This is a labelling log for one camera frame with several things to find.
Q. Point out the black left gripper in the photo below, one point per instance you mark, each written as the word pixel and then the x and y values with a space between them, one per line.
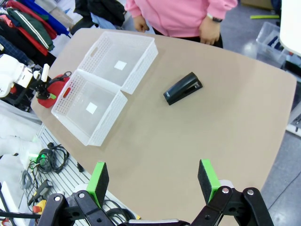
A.
pixel 41 88

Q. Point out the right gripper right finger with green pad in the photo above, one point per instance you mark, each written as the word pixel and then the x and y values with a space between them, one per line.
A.
pixel 208 181

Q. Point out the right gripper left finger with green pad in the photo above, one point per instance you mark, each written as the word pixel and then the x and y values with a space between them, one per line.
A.
pixel 97 182

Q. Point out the red zippered pencil case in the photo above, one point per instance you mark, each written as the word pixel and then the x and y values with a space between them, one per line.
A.
pixel 55 88

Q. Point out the person left forearm pink sleeve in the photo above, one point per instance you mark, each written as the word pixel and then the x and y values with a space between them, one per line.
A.
pixel 223 8

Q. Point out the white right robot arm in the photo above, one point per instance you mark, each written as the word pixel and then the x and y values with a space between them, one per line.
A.
pixel 291 23

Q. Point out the person right forearm pink sleeve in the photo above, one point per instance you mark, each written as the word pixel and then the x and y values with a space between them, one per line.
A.
pixel 131 9

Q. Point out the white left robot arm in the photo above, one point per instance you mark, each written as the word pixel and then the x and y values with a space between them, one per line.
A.
pixel 9 73

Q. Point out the person right hand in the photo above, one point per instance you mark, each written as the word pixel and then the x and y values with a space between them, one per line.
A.
pixel 141 24

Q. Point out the person left hand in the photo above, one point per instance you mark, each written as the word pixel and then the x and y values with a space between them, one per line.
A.
pixel 210 33

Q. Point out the white square sticker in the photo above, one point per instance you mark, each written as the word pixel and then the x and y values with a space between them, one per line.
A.
pixel 91 108
pixel 120 65

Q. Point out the white plastic sheet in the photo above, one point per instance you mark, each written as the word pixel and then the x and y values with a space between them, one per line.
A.
pixel 14 131

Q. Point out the pile of clothes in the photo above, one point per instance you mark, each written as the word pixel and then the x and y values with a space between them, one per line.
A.
pixel 35 41

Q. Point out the white perforated plastic basket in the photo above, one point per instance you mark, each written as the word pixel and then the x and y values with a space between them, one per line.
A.
pixel 108 115
pixel 131 77

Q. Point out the yellow emergency stop button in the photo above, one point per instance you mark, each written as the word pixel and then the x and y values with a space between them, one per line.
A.
pixel 38 207

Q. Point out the dark plaid garment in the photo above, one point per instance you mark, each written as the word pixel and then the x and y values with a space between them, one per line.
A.
pixel 11 47

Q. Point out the green jacket white stripes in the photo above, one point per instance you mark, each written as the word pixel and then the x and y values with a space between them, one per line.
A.
pixel 35 27

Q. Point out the blue garment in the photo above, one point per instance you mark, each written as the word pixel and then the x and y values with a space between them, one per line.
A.
pixel 54 21

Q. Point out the light blue jeans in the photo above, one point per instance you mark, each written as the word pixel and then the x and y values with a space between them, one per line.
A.
pixel 103 22

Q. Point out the black stapler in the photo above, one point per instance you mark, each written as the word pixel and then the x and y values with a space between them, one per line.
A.
pixel 181 90

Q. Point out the black jacket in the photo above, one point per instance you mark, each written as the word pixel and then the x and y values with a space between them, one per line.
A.
pixel 103 9

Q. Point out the person black trousers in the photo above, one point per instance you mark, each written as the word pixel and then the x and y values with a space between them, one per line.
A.
pixel 188 38

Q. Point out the person torso pink sweater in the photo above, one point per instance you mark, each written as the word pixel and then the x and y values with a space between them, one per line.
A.
pixel 174 16

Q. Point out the clear plastic storage box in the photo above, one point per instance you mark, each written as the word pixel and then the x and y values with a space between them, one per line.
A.
pixel 270 44

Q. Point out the black wrist watch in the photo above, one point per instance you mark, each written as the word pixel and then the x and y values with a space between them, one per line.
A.
pixel 216 19

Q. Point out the green ruler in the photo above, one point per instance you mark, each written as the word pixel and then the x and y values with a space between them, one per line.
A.
pixel 264 17

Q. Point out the black handheld switch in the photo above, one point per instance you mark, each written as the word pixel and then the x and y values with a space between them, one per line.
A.
pixel 41 190

